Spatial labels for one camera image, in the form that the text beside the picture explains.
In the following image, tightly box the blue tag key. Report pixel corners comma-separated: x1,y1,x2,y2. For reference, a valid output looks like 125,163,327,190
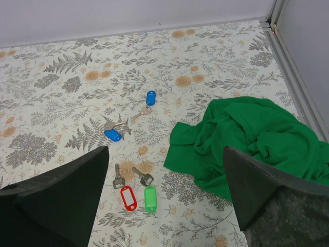
131,91,156,120
104,121,127,142

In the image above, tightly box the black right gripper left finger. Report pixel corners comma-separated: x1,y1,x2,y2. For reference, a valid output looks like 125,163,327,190
1,146,109,246

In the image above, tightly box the red tag key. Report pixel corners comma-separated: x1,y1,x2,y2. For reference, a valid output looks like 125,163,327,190
113,164,137,211

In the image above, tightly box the blue tag lower key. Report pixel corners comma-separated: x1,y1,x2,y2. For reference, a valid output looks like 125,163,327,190
104,121,127,142

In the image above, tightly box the blue tag upper key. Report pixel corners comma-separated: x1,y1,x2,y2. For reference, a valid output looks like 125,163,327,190
131,91,156,120

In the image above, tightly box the green tag key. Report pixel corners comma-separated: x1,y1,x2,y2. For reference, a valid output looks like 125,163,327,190
132,167,157,214

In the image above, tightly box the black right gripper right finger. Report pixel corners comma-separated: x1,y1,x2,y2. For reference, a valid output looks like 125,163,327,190
223,147,328,246

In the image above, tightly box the green cloth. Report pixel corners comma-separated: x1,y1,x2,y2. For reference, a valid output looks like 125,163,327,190
164,96,328,200

